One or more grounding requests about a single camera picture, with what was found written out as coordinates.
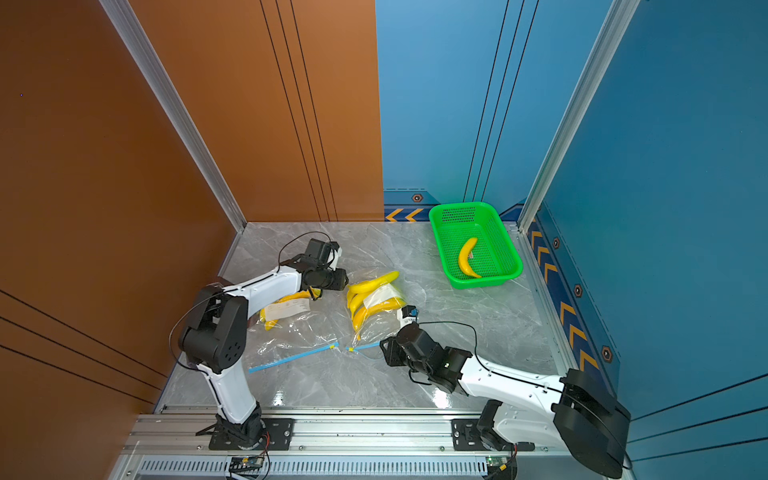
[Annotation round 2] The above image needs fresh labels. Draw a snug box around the clear zip bag with bananas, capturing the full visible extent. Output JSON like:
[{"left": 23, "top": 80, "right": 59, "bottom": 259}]
[{"left": 346, "top": 271, "right": 413, "bottom": 352}]

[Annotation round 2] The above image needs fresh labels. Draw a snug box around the yellow banana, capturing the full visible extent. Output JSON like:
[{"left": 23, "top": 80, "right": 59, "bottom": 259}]
[{"left": 458, "top": 237, "right": 481, "bottom": 279}]

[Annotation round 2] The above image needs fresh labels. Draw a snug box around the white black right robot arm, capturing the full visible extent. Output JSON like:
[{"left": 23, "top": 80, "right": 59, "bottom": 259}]
[{"left": 379, "top": 322, "right": 631, "bottom": 479}]

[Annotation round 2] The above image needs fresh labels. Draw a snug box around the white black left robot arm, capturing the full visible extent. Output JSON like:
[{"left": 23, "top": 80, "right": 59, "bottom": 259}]
[{"left": 178, "top": 231, "right": 348, "bottom": 450}]

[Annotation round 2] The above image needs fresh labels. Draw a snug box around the empty clear zip bag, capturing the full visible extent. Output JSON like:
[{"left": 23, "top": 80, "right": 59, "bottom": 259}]
[{"left": 243, "top": 317, "right": 339, "bottom": 374}]

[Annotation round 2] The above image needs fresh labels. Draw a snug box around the green plastic perforated basket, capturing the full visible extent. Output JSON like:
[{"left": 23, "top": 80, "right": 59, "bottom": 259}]
[{"left": 429, "top": 202, "right": 524, "bottom": 290}]

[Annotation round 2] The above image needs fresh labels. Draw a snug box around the green circuit board right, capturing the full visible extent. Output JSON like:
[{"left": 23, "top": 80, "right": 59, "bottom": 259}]
[{"left": 485, "top": 456, "right": 518, "bottom": 479}]

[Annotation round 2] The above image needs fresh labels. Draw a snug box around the green circuit board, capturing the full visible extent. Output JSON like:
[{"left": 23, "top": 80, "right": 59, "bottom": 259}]
[
  {"left": 228, "top": 456, "right": 265, "bottom": 476},
  {"left": 485, "top": 456, "right": 518, "bottom": 479}
]

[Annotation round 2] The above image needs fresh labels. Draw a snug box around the green circuit board left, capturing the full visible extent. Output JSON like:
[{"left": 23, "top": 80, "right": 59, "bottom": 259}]
[{"left": 228, "top": 456, "right": 265, "bottom": 476}]

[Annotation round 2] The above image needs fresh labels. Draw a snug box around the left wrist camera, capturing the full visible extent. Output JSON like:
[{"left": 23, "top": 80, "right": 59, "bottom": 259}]
[{"left": 320, "top": 241, "right": 341, "bottom": 270}]

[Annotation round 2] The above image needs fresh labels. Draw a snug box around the aluminium front rail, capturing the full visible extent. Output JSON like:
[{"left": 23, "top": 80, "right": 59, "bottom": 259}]
[{"left": 109, "top": 407, "right": 597, "bottom": 479}]

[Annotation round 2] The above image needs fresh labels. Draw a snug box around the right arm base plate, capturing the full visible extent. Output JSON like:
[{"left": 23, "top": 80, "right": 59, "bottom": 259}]
[{"left": 451, "top": 418, "right": 536, "bottom": 452}]

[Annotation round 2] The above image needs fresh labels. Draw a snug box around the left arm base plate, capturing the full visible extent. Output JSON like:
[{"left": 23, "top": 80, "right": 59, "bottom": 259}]
[{"left": 199, "top": 418, "right": 295, "bottom": 453}]

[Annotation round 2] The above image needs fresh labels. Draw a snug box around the aluminium corner post left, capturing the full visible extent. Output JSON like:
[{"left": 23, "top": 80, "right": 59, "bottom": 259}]
[{"left": 100, "top": 0, "right": 247, "bottom": 234}]

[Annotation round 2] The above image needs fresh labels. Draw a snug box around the aluminium corner post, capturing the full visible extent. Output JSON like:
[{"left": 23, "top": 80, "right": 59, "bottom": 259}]
[
  {"left": 100, "top": 0, "right": 247, "bottom": 234},
  {"left": 518, "top": 0, "right": 640, "bottom": 233}
]

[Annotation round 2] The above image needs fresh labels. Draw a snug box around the aluminium corner post right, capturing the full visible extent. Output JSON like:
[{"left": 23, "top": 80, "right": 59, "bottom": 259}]
[{"left": 518, "top": 0, "right": 640, "bottom": 233}]

